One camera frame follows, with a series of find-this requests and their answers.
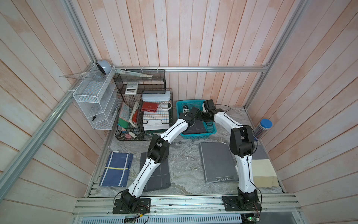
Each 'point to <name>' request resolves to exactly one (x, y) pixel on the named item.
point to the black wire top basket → (156, 85)
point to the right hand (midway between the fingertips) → (197, 115)
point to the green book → (123, 123)
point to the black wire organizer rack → (142, 114)
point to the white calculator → (132, 87)
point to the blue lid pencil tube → (265, 124)
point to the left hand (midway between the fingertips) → (188, 121)
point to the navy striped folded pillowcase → (116, 169)
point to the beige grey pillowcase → (264, 175)
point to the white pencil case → (156, 95)
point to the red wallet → (149, 107)
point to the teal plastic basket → (210, 126)
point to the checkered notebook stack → (159, 120)
